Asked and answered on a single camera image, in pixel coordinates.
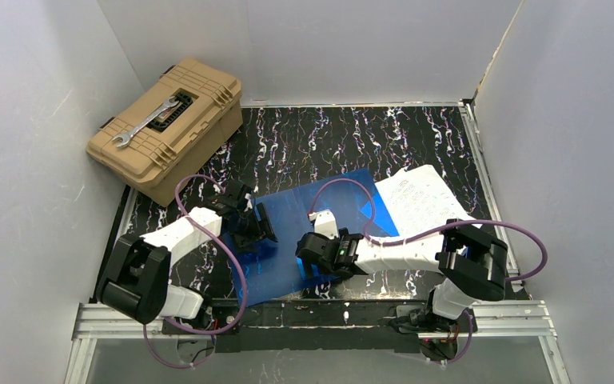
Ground blue plastic folder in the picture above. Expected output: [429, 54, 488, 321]
[221, 168, 398, 306]

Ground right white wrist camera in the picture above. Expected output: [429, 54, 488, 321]
[304, 210, 338, 246]

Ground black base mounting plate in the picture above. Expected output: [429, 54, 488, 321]
[161, 299, 477, 355]

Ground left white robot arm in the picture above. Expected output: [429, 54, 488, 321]
[95, 182, 278, 324]

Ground tan plastic toolbox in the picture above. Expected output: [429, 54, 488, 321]
[86, 58, 243, 206]

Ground white printed paper files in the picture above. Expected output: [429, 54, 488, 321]
[375, 165, 472, 238]

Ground silver open-end wrench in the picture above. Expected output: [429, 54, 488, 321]
[112, 96, 179, 149]

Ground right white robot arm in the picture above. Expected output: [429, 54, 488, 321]
[295, 219, 508, 320]

